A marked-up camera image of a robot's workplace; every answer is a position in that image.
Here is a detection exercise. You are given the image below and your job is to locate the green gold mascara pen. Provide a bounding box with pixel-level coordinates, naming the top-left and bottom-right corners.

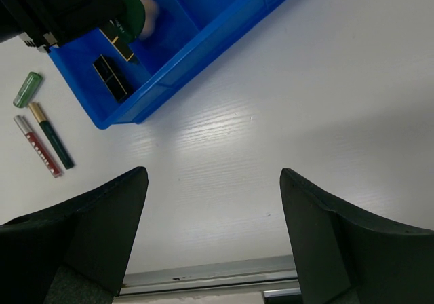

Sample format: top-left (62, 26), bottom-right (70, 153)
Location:
top-left (28, 102), bottom-right (75, 170)

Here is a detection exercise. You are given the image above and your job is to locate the aluminium front rail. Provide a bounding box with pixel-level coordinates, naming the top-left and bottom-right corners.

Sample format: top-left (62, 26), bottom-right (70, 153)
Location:
top-left (120, 255), bottom-right (297, 296)

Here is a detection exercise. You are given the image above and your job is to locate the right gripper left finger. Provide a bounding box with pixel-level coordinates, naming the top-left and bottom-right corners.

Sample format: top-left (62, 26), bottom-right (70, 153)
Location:
top-left (1, 166), bottom-right (149, 303)

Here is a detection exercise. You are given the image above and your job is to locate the beige makeup sponge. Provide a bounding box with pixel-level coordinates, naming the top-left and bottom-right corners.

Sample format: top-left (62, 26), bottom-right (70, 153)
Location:
top-left (138, 0), bottom-right (160, 40)

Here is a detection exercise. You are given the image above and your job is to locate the blue plastic divided bin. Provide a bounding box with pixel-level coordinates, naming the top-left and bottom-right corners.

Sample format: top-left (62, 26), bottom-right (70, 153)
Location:
top-left (50, 0), bottom-right (285, 129)

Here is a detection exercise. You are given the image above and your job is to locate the red lip gloss tube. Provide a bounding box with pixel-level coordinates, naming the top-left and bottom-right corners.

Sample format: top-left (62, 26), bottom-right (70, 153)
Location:
top-left (14, 115), bottom-right (62, 178)

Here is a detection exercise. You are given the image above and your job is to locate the black gold lipstick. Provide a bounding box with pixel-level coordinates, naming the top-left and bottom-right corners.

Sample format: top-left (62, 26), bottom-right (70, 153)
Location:
top-left (99, 24), bottom-right (138, 63)
top-left (93, 55), bottom-right (134, 103)

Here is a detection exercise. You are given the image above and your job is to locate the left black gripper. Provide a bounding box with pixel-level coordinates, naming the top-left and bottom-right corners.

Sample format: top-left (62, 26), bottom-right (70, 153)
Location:
top-left (1, 0), bottom-right (125, 53)

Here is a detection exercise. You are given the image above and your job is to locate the green clear lipstick tube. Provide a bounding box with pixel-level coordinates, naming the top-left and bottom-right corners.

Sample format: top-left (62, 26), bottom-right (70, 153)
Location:
top-left (13, 71), bottom-right (43, 108)

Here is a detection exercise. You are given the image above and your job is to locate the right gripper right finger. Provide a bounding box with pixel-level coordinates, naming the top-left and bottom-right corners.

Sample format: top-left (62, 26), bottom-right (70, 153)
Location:
top-left (280, 168), bottom-right (433, 303)

